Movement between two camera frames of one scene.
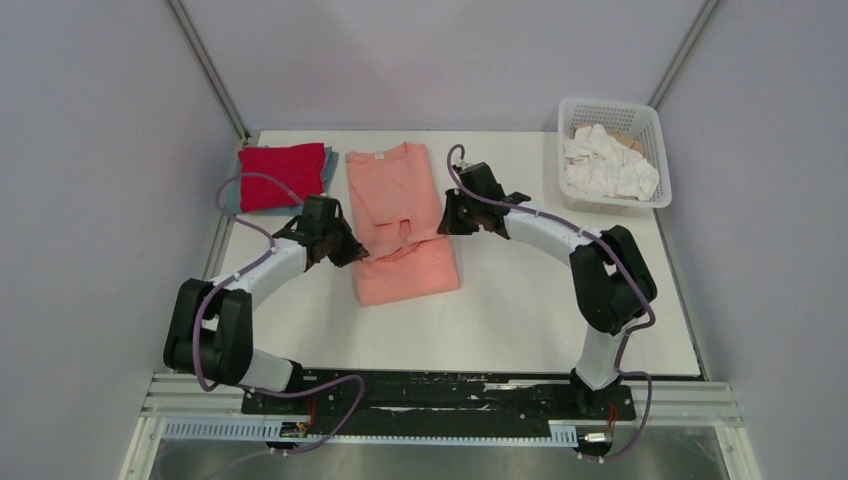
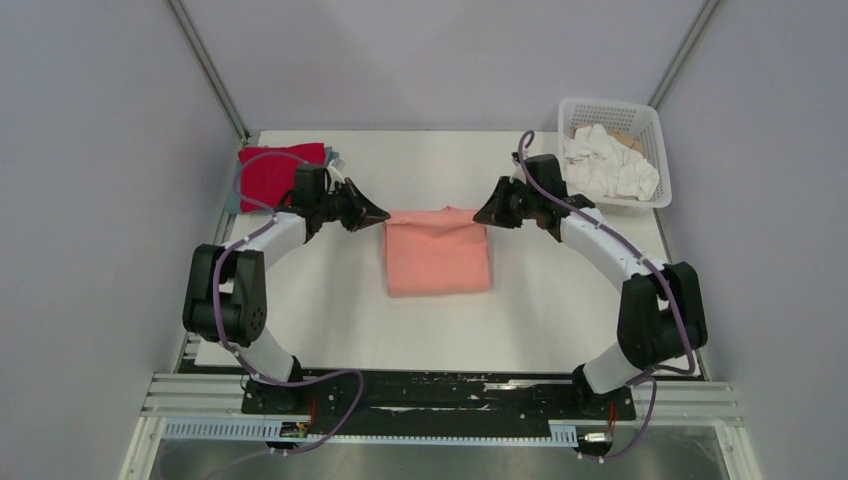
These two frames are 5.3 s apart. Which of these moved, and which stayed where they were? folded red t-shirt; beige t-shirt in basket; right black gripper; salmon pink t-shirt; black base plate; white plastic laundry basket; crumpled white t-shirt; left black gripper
Moved: left black gripper; salmon pink t-shirt; right black gripper
Stayed: folded red t-shirt; crumpled white t-shirt; beige t-shirt in basket; white plastic laundry basket; black base plate
